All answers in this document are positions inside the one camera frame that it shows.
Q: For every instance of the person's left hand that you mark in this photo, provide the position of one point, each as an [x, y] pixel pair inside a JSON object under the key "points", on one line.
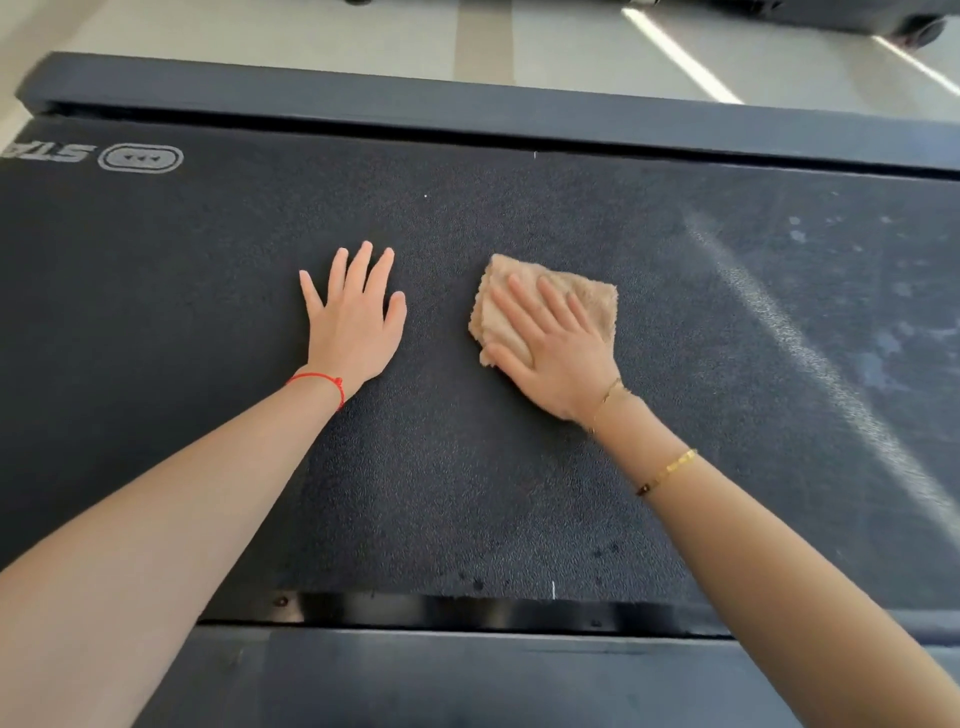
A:
{"points": [[352, 337]]}

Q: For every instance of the person's right hand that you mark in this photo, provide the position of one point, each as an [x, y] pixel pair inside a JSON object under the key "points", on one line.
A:
{"points": [[562, 360]]}

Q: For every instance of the beige cleaning cloth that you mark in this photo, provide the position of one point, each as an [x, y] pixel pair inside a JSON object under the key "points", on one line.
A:
{"points": [[592, 300]]}

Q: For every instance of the black treadmill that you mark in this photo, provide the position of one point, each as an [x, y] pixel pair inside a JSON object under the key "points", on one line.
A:
{"points": [[487, 487], [825, 11]]}

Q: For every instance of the person's left forearm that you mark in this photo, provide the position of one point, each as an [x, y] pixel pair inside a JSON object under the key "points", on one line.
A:
{"points": [[150, 547]]}

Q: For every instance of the person's right forearm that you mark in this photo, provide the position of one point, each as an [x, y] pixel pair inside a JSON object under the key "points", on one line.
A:
{"points": [[795, 585]]}

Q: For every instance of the gold bangle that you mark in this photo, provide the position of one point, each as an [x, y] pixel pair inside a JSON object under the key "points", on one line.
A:
{"points": [[671, 469]]}

